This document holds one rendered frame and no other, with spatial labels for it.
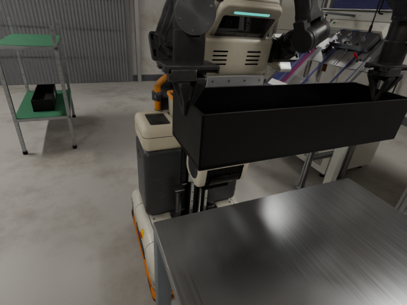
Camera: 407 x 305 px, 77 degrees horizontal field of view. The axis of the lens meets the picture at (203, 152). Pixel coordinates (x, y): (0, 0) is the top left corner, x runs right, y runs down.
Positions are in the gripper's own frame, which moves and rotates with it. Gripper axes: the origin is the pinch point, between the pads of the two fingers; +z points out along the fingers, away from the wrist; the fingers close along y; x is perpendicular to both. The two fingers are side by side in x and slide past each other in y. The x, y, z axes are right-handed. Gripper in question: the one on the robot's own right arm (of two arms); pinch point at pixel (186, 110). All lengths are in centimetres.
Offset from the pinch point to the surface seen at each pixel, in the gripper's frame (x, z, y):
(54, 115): 210, 74, -51
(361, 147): 89, 80, 208
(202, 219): -0.1, 30.2, 5.9
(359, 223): -15, 30, 47
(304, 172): 84, 91, 138
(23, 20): 465, 8, -100
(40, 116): 211, 74, -63
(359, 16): 116, -27, 183
